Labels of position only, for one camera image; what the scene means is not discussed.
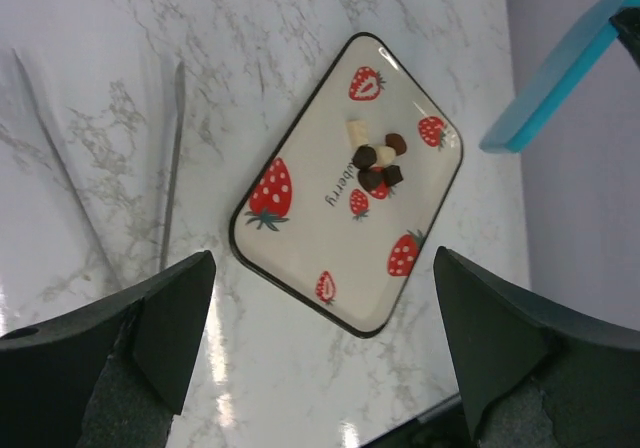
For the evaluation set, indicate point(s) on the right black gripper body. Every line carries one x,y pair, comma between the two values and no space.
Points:
627,24

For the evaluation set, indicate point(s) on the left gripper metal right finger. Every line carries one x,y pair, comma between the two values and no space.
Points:
532,372

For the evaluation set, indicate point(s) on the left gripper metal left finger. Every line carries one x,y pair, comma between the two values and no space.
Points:
113,373

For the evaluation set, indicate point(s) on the metal tweezers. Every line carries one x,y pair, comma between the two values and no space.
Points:
179,83

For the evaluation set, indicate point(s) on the dark square chocolate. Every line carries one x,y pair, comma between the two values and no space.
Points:
392,175

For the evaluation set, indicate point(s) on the dark faceted chocolate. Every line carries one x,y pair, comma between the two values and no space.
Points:
370,179

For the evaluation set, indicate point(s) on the white cylinder chocolate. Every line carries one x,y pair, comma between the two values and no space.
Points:
385,155

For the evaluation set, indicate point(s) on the white square chocolate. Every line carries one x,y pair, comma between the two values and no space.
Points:
358,133

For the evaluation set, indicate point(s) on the teal box lid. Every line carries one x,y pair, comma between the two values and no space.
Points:
565,66

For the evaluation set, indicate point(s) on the strawberry pattern square plate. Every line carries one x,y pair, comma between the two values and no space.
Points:
307,225

